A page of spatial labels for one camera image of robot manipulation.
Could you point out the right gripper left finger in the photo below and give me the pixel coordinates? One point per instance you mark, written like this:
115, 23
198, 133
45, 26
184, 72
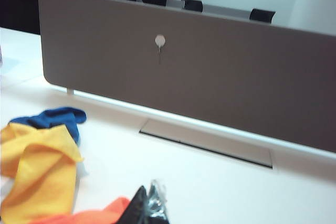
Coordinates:
136, 208

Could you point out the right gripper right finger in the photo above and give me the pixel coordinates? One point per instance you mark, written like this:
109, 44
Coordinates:
158, 208

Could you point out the yellow microfiber rag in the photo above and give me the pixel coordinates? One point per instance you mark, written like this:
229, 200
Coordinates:
34, 176

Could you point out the orange microfiber rag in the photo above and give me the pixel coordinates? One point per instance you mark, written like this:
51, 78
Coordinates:
110, 211

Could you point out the blue microfiber rag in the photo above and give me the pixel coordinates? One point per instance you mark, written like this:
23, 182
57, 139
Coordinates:
60, 116

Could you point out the grey desk divider panel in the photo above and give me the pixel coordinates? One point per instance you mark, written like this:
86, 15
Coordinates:
210, 77

